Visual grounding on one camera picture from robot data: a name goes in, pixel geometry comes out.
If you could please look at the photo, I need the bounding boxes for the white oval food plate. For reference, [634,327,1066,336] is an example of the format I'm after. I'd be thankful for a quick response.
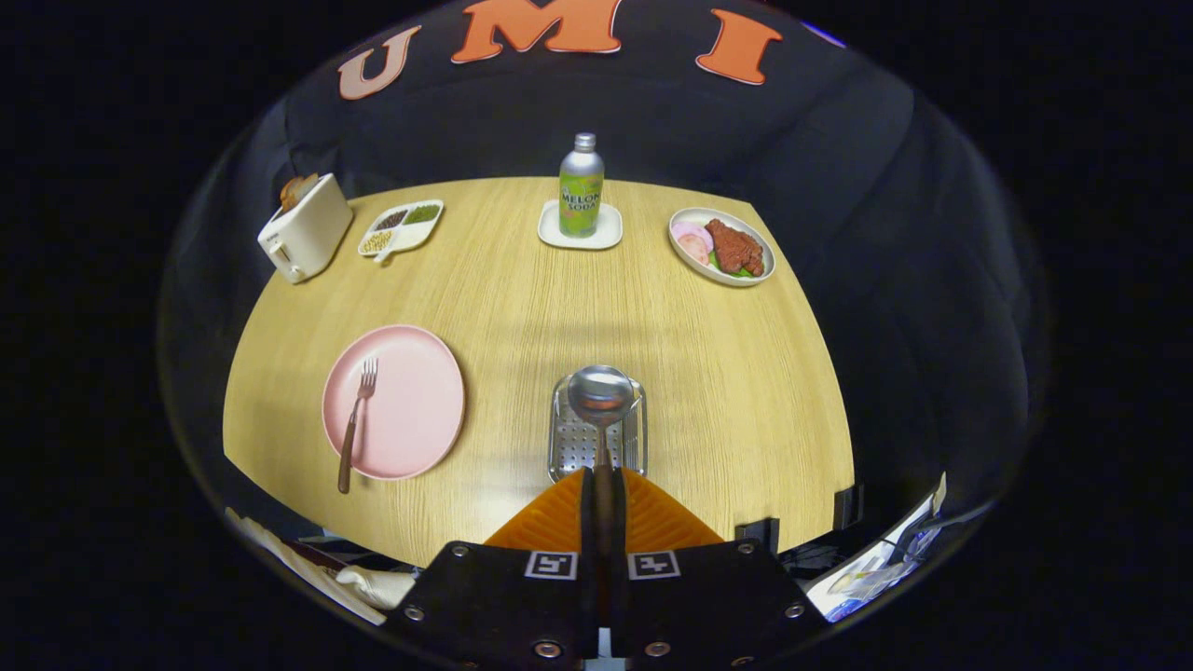
[668,207,776,287]

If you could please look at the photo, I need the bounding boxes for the black backdrop cloth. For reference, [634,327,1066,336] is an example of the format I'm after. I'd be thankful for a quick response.
[158,0,1054,560]

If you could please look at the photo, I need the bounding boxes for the pink ham slices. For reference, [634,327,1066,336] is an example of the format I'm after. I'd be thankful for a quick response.
[673,222,715,267]

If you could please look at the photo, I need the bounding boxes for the fork with brown handle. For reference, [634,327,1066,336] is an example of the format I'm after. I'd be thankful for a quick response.
[336,357,379,495]

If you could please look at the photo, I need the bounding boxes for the white square coaster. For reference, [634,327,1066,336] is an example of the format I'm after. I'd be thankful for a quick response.
[538,199,624,251]

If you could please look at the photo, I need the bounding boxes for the white divided condiment dish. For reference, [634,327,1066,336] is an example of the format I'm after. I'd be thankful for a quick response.
[358,199,446,265]

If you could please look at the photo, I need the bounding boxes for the pink round plate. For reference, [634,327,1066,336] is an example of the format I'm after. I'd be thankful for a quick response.
[322,324,466,482]

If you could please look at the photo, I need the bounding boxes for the red fried meat piece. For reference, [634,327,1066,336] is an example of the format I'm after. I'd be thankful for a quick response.
[704,218,766,277]

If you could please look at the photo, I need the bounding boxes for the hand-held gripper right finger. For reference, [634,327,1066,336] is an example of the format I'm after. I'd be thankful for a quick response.
[610,468,830,668]

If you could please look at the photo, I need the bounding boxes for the metal wire cutlery basket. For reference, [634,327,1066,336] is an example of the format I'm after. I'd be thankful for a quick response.
[547,373,649,483]

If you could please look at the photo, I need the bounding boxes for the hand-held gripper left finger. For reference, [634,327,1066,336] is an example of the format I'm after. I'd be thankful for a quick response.
[387,468,597,668]

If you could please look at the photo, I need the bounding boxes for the green soda bottle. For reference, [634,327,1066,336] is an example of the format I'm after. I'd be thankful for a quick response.
[558,132,606,239]

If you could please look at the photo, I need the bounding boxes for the white papers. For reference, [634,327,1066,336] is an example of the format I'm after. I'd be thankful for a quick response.
[806,472,949,623]

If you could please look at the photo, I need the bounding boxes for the cream toaster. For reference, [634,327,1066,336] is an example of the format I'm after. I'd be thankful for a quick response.
[257,172,355,284]

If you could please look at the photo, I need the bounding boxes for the spoon with brown handle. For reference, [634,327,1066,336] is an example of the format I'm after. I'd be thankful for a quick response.
[568,364,636,625]

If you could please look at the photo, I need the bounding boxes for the white cloth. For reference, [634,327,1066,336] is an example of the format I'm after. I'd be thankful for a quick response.
[226,508,418,625]

